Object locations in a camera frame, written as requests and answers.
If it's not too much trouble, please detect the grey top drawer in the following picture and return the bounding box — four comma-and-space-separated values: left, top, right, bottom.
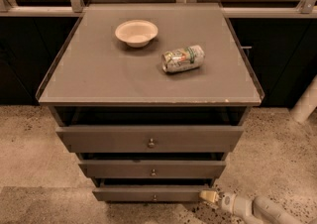
56, 125, 243, 153

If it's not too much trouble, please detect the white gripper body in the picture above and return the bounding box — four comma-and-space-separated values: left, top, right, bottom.
219, 192, 237, 213

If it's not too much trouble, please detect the grey drawer cabinet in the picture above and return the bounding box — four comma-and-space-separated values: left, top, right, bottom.
37, 7, 264, 187

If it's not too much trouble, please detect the grey drawer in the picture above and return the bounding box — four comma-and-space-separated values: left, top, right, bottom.
56, 125, 243, 153
93, 185, 209, 202
79, 160, 226, 178

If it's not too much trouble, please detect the crushed soda can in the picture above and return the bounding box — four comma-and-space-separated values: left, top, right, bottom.
161, 45, 205, 73

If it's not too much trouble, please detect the white paper bowl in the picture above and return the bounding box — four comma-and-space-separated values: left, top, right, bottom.
115, 20, 159, 48

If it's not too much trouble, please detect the white cylindrical robot base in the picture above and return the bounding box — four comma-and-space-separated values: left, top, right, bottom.
290, 75, 317, 123

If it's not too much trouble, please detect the grey middle drawer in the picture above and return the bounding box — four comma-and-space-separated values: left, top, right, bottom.
79, 160, 226, 178

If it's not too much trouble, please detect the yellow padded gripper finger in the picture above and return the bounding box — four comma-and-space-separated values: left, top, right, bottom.
199, 190, 219, 204

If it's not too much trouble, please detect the grey bottom drawer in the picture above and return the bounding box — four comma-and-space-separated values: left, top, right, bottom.
93, 185, 209, 202

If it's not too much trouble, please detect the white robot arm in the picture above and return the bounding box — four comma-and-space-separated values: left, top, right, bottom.
199, 190, 302, 224

